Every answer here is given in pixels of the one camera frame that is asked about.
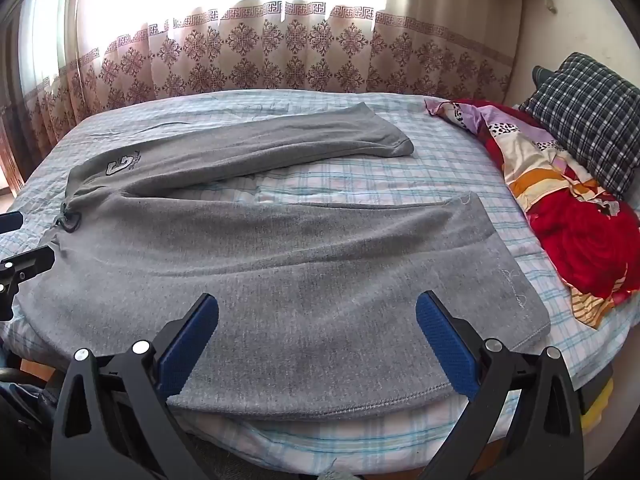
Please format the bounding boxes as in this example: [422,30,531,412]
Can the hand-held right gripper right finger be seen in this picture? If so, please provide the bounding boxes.
[416,290,586,480]

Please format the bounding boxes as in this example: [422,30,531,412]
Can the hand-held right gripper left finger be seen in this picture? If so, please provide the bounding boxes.
[50,292,221,480]

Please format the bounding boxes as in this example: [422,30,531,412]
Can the grey pants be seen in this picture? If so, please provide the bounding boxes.
[11,101,552,417]

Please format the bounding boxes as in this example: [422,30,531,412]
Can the yellow and black object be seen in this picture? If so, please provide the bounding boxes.
[580,365,615,431]

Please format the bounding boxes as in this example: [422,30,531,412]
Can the bed with plaid sheet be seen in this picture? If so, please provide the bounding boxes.
[0,89,640,476]

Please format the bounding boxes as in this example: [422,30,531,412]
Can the red floral quilt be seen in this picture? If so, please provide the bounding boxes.
[424,97,640,331]

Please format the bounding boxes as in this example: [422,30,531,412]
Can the dark plaid pillow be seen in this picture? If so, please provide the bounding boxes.
[519,52,640,198]

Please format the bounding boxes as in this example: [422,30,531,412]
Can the patterned beige curtain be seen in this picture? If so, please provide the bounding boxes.
[15,0,526,141]

